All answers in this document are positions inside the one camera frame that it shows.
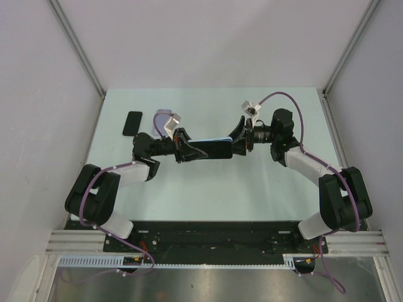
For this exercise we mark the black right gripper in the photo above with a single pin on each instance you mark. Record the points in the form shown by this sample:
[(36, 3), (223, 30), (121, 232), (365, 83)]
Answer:
[(239, 147)]

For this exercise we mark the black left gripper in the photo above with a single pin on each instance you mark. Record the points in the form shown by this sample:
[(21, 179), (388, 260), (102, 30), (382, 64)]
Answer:
[(184, 151)]

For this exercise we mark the black phone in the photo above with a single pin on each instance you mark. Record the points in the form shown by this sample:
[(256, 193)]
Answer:
[(219, 148)]

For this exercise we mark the lilac phone case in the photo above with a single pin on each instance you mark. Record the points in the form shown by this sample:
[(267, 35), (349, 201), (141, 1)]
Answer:
[(162, 117)]

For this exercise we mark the black smartphone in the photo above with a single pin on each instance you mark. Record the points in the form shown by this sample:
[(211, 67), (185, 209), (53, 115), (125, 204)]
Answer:
[(132, 123)]

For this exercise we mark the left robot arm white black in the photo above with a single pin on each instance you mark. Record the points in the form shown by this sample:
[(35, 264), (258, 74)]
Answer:
[(93, 195)]

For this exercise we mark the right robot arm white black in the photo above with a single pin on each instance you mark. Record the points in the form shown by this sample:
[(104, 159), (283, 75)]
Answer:
[(343, 198)]

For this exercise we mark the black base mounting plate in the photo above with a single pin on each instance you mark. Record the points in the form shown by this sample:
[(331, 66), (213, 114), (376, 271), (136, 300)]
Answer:
[(174, 243)]

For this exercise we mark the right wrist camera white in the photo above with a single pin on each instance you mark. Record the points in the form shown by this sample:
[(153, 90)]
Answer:
[(252, 110)]

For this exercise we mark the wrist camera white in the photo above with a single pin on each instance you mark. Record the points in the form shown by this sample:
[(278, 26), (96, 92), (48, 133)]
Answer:
[(172, 122), (252, 110)]

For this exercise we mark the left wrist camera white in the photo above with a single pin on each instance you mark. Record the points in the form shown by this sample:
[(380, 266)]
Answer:
[(172, 122)]

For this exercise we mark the white slotted cable duct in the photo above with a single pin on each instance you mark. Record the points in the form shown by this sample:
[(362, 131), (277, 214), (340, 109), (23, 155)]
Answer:
[(94, 260)]

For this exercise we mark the aluminium front rail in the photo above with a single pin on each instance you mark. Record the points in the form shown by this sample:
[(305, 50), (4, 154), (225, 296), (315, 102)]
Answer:
[(340, 244)]

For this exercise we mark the aluminium corner frame post left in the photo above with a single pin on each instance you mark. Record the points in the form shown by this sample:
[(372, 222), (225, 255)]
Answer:
[(71, 36)]

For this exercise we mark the aluminium corner frame post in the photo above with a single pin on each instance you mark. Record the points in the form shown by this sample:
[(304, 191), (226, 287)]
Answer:
[(352, 44), (71, 36)]

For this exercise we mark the aluminium corner frame post right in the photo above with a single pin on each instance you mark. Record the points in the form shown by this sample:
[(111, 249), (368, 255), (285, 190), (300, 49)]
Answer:
[(352, 44)]

